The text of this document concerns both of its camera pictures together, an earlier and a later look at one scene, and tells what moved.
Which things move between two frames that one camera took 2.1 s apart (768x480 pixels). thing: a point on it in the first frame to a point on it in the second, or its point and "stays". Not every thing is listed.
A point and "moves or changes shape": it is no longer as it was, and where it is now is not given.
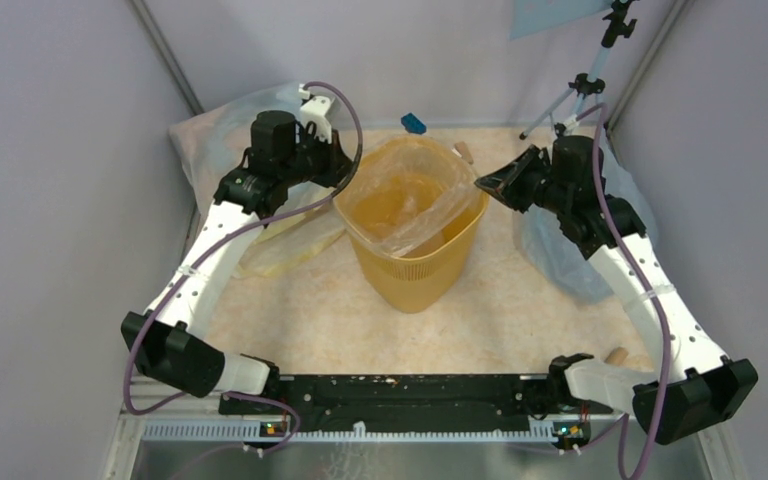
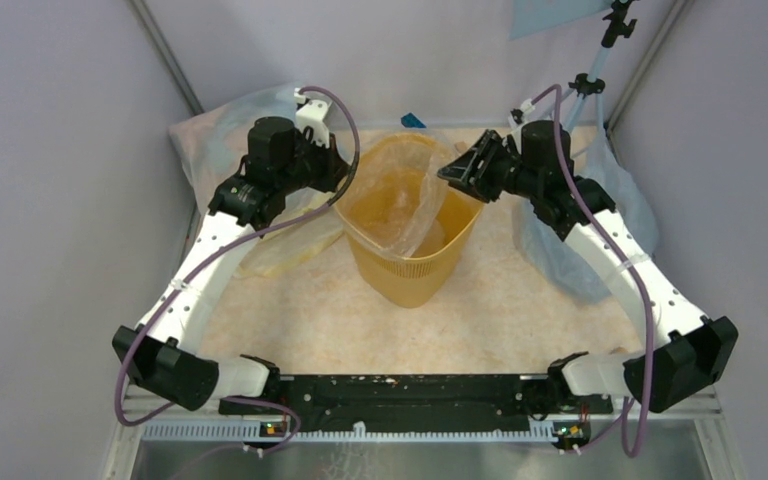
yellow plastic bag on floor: [290, 243] stays
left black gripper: [337, 165] stays
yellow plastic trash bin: [413, 207] stays
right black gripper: [504, 183] to [465, 173]
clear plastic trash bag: [401, 190] moves or changes shape
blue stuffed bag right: [546, 254] stays
